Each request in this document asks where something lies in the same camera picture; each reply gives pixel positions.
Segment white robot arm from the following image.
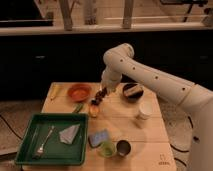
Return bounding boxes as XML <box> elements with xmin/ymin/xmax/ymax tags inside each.
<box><xmin>101</xmin><ymin>43</ymin><xmax>213</xmax><ymax>171</ymax></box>

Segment dark purple grapes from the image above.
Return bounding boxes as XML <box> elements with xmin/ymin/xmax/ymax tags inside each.
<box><xmin>91</xmin><ymin>91</ymin><xmax>105</xmax><ymax>105</ymax></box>

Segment black bowl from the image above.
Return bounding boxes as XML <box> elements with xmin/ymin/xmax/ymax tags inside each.
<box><xmin>122</xmin><ymin>83</ymin><xmax>144</xmax><ymax>103</ymax></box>

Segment silver fork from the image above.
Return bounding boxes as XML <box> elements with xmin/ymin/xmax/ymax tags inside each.
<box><xmin>34</xmin><ymin>126</ymin><xmax>54</xmax><ymax>159</ymax></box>

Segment blue sponge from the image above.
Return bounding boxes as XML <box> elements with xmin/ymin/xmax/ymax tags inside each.
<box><xmin>88</xmin><ymin>129</ymin><xmax>110</xmax><ymax>148</ymax></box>

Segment green plastic tray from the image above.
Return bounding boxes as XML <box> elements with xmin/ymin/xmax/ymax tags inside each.
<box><xmin>15</xmin><ymin>113</ymin><xmax>88</xmax><ymax>166</ymax></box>

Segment green pepper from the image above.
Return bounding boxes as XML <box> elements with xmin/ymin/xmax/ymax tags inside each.
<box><xmin>72</xmin><ymin>103</ymin><xmax>84</xmax><ymax>113</ymax></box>

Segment small metal cup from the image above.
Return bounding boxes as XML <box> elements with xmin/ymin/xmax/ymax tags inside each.
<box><xmin>116</xmin><ymin>140</ymin><xmax>131</xmax><ymax>157</ymax></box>

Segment white paper cup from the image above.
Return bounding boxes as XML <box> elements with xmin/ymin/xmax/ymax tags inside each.
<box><xmin>137</xmin><ymin>104</ymin><xmax>151</xmax><ymax>120</ymax></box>

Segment grey folded cloth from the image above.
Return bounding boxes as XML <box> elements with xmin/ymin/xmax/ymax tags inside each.
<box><xmin>59</xmin><ymin>124</ymin><xmax>80</xmax><ymax>144</ymax></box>

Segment black cable left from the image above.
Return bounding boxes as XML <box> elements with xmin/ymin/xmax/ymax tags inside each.
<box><xmin>0</xmin><ymin>113</ymin><xmax>24</xmax><ymax>141</ymax></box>

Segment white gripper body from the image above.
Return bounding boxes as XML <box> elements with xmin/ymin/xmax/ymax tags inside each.
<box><xmin>101</xmin><ymin>68</ymin><xmax>122</xmax><ymax>93</ymax></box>

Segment green plastic cup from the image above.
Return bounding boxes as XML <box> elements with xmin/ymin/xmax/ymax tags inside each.
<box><xmin>98</xmin><ymin>141</ymin><xmax>117</xmax><ymax>158</ymax></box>

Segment red bowl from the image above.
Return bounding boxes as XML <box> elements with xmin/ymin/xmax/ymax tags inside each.
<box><xmin>67</xmin><ymin>84</ymin><xmax>91</xmax><ymax>102</ymax></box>

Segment orange fruit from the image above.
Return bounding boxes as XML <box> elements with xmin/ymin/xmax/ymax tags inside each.
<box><xmin>89</xmin><ymin>104</ymin><xmax>99</xmax><ymax>118</ymax></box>

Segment black floor cable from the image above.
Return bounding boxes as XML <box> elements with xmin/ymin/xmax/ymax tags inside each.
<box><xmin>170</xmin><ymin>114</ymin><xmax>194</xmax><ymax>168</ymax></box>

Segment yellow banana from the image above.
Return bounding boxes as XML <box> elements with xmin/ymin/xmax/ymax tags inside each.
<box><xmin>50</xmin><ymin>85</ymin><xmax>60</xmax><ymax>100</ymax></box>

